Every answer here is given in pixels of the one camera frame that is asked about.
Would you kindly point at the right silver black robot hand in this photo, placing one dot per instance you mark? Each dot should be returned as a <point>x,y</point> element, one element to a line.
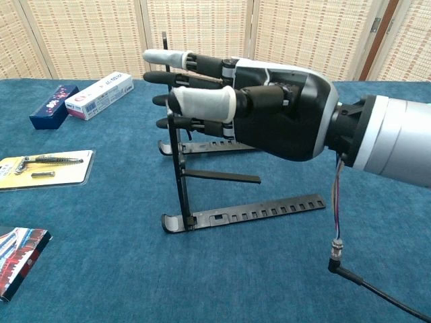
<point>279,111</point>

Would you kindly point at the black folding laptop stand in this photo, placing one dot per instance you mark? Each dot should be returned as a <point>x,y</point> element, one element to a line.
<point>219,175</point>

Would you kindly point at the bamboo folding screen panel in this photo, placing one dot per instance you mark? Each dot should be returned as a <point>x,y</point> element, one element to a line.
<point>309,33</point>
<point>410,50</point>
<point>17,43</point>
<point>91,40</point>
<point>208,27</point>

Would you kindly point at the grey metal hinge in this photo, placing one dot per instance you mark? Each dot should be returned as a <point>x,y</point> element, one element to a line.
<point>390,26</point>
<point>375,25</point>

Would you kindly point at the white toothpaste box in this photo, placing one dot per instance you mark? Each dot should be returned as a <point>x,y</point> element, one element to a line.
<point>101,96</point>

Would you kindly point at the blue table cloth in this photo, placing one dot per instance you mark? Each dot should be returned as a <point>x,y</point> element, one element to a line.
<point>101,208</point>

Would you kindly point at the yellow razor blister pack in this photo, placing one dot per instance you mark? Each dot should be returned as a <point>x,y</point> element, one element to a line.
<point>67,171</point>

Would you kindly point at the navy blue patterned box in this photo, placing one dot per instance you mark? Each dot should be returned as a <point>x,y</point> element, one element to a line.
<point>54,107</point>

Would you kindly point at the red blue illustrated book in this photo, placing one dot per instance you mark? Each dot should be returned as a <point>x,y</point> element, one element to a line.
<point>20,259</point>

